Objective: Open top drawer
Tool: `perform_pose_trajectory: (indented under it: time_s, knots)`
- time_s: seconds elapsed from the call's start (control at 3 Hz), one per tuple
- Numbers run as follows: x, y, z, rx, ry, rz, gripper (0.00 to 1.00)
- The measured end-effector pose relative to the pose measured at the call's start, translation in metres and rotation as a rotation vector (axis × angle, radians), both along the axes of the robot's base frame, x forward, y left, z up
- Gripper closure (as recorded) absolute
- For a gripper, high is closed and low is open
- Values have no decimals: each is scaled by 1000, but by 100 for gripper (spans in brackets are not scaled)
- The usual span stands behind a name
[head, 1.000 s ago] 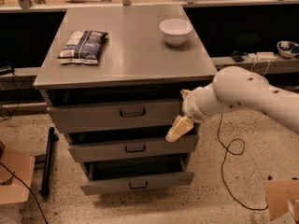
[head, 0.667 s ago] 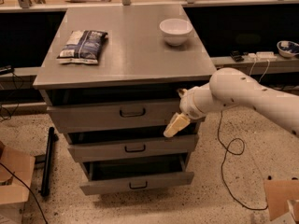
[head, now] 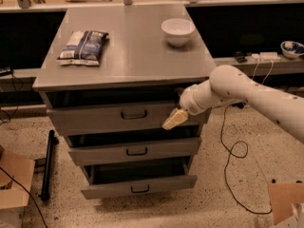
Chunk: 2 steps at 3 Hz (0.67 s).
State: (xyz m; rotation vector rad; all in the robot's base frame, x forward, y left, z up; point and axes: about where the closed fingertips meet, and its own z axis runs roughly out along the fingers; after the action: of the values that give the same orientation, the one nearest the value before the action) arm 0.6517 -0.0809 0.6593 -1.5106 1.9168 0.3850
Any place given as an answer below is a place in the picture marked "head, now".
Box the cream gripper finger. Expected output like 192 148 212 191
162 108 188 130

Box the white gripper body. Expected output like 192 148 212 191
180 85 206 116

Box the grey middle drawer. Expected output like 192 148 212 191
68 124 201 166

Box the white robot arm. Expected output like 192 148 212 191
162 65 304 143

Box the blue patterned bowl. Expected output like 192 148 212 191
280 41 304 59

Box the grey drawer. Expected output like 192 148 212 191
81 156 197 200
39 83 212 137
68 124 201 166

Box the cardboard box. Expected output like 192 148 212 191
0 146 34 228
268 183 304 225

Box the grey bottom drawer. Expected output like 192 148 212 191
81 156 197 200

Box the grey drawer cabinet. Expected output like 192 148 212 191
31 3 218 176

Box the white bowl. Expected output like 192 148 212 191
161 18 196 47

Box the grey top drawer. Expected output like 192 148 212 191
39 83 212 137

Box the cardboard box left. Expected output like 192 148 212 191
0 146 34 228

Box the white power strip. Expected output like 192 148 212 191
251 52 280 61

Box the blue white snack bag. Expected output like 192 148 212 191
57 30 108 67

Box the small black device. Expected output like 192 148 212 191
234 51 247 63

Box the black cable on floor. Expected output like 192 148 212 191
219 102 274 216

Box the black cable left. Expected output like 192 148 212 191
0 165 50 228

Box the cardboard box right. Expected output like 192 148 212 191
268 183 304 225

